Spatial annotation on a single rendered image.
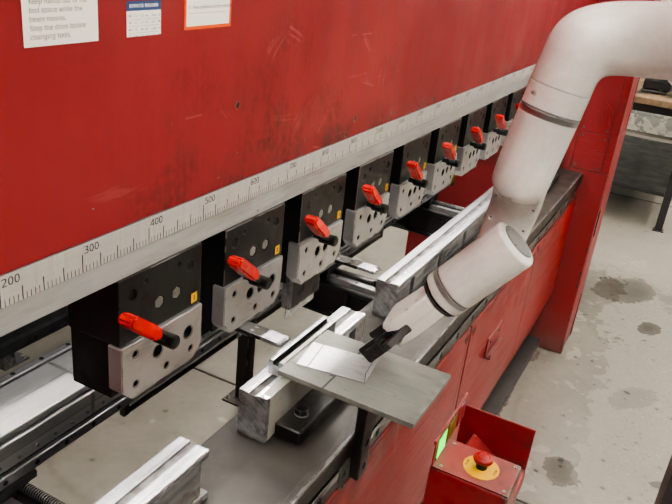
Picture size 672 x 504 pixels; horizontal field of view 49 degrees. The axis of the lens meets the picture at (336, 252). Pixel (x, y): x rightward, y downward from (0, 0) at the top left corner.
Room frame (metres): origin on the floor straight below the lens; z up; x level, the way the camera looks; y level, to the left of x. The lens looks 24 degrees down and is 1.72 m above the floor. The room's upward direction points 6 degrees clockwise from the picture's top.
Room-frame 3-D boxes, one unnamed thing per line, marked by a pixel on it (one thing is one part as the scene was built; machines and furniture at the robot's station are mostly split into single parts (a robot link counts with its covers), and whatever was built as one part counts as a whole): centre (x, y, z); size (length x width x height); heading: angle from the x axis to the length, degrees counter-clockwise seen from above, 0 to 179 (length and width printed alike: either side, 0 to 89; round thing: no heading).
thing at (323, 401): (1.19, -0.01, 0.89); 0.30 x 0.05 x 0.03; 154
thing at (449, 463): (1.21, -0.34, 0.75); 0.20 x 0.16 x 0.18; 155
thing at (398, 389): (1.12, -0.08, 1.00); 0.26 x 0.18 x 0.01; 64
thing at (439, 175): (1.70, -0.20, 1.26); 0.15 x 0.09 x 0.17; 154
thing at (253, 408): (1.23, 0.03, 0.92); 0.39 x 0.06 x 0.10; 154
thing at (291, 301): (1.18, 0.06, 1.13); 0.10 x 0.02 x 0.10; 154
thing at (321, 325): (1.21, 0.04, 0.98); 0.20 x 0.03 x 0.03; 154
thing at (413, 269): (2.32, -0.50, 0.92); 1.67 x 0.06 x 0.10; 154
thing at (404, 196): (1.52, -0.11, 1.26); 0.15 x 0.09 x 0.17; 154
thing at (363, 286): (1.89, 0.14, 0.81); 0.64 x 0.08 x 0.14; 64
